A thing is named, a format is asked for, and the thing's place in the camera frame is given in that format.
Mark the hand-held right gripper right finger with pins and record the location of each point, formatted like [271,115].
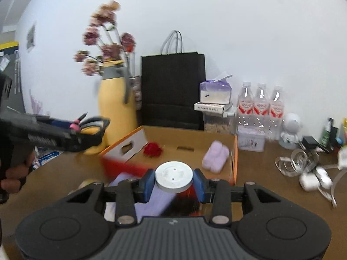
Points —
[199,187]

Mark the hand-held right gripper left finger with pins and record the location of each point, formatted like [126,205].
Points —
[148,188]

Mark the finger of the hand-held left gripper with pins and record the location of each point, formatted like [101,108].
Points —
[93,138]

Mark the round white tin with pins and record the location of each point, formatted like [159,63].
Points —
[174,177]

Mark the cardboard box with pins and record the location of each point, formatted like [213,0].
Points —
[173,140]

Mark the person's left hand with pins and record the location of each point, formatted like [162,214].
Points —
[16,173]

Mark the pale purple notebook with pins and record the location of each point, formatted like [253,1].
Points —
[151,204]

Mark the blue white packet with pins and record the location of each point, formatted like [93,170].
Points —
[46,157]

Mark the purple fluffy pouch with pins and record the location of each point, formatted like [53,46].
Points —
[215,157]

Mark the red fluffy ball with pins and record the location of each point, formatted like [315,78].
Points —
[152,149]

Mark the white paper sheet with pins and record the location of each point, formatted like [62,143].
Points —
[109,213]

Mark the patterned cloth bag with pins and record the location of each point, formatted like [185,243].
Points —
[137,92]

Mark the clear container with brown contents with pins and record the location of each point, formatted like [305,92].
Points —
[217,126]

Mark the white printed tin box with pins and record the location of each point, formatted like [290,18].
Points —
[250,140]

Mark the white plastic basket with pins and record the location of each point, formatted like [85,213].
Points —
[211,107]

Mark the clear water bottle red label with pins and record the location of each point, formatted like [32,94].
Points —
[246,105]
[261,107]
[276,111]

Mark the black chair back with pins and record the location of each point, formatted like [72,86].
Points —
[173,86]

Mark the purple tissue pack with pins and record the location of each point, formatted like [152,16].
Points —
[215,92]

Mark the dried pink flowers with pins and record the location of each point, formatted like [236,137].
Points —
[93,36]

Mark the white robot toy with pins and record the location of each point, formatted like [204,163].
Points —
[291,124]

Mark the black charger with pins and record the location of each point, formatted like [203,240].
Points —
[309,141]

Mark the green bottle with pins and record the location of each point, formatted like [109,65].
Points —
[326,135]

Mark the yellow packet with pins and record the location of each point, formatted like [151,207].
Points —
[344,130]

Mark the small wall picture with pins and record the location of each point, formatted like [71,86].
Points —
[31,36]

